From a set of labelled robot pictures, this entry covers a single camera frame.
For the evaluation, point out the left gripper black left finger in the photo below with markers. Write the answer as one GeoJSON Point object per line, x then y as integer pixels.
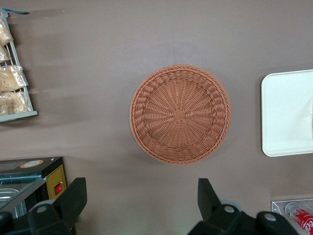
{"type": "Point", "coordinates": [61, 215]}

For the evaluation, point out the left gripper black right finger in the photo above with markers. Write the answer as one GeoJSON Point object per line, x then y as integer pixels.
{"type": "Point", "coordinates": [217, 220]}

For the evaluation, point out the round brown wicker basket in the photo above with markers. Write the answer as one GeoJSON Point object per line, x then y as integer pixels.
{"type": "Point", "coordinates": [179, 115]}

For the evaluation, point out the beige plastic tray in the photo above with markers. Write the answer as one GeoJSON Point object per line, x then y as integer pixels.
{"type": "Point", "coordinates": [278, 117]}

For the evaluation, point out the black glass food warmer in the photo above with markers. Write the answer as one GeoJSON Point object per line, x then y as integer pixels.
{"type": "Point", "coordinates": [55, 176]}

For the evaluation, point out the clear acrylic bottle rack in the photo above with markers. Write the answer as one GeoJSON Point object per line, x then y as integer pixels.
{"type": "Point", "coordinates": [277, 206]}

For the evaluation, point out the red cola bottle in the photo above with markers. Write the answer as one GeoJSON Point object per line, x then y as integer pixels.
{"type": "Point", "coordinates": [303, 219]}

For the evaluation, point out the clear bag of fried snacks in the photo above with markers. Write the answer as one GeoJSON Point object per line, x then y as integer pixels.
{"type": "Point", "coordinates": [5, 33]}
{"type": "Point", "coordinates": [12, 78]}
{"type": "Point", "coordinates": [14, 102]}
{"type": "Point", "coordinates": [4, 54]}

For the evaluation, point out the blue plastic strip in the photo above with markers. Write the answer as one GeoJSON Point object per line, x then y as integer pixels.
{"type": "Point", "coordinates": [14, 11]}

